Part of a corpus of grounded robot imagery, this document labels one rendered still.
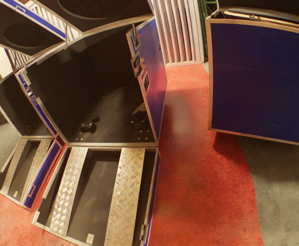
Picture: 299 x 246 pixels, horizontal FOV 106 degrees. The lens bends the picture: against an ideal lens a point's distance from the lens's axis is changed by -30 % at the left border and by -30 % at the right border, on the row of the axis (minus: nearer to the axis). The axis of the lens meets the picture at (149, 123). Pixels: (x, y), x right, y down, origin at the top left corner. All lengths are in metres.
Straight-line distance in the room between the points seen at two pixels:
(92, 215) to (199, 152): 0.95
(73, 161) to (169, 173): 0.81
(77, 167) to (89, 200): 0.29
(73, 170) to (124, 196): 0.52
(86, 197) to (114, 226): 0.37
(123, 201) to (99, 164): 0.47
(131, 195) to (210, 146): 0.74
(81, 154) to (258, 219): 1.42
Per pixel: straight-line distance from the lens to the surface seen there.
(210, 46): 0.94
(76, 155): 1.45
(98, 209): 1.24
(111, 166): 1.37
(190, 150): 1.34
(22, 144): 2.28
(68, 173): 1.42
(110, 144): 1.32
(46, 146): 1.85
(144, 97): 0.91
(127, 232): 1.08
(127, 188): 1.11
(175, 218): 1.09
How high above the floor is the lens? 1.06
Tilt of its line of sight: 40 degrees down
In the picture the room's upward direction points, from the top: 16 degrees counter-clockwise
